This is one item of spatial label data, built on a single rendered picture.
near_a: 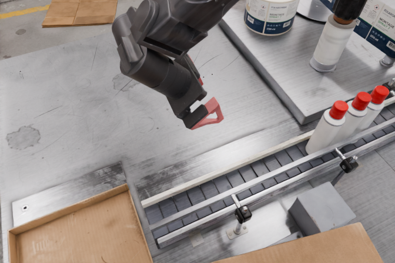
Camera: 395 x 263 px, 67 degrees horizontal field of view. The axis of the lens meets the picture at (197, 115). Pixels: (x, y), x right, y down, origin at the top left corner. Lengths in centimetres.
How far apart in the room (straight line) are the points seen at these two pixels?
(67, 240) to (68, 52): 74
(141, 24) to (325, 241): 43
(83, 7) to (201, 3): 283
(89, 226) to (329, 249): 57
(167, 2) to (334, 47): 76
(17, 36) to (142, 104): 216
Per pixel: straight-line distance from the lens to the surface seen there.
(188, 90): 49
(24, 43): 296
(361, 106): 81
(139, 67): 43
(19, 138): 109
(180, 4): 38
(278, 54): 116
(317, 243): 54
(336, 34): 105
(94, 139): 99
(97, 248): 84
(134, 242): 82
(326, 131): 80
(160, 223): 69
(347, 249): 56
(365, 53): 129
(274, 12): 118
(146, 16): 40
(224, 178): 82
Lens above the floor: 162
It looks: 52 degrees down
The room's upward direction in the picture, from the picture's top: straight up
